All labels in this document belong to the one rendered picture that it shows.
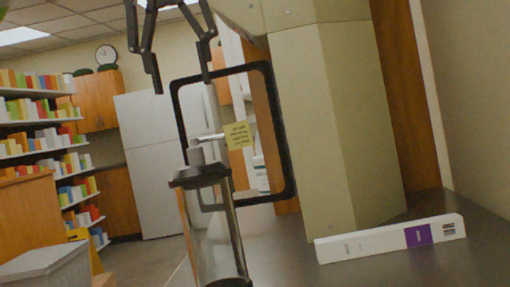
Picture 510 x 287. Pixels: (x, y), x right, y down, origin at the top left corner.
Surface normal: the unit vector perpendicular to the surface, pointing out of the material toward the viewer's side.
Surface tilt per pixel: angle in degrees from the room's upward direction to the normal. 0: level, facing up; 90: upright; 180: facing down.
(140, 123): 90
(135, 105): 90
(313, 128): 90
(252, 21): 90
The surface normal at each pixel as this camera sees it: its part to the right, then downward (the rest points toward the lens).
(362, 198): 0.63, -0.08
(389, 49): -0.08, 0.07
